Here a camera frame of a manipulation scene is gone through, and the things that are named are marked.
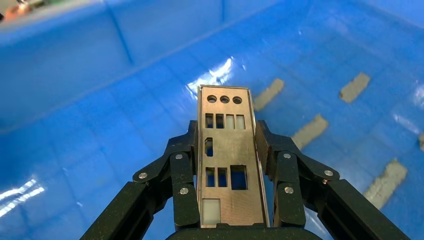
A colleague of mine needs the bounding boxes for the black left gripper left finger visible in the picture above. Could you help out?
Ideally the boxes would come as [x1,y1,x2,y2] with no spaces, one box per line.
[79,120,202,240]

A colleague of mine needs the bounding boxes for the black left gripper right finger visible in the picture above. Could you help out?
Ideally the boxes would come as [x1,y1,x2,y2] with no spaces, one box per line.
[255,119,411,240]

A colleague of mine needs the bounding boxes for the silver io shield plate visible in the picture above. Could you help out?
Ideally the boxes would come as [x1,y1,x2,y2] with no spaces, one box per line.
[197,85,271,229]

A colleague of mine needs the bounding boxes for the blue plastic tray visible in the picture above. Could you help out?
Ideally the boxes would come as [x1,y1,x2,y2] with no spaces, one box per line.
[0,0,424,240]

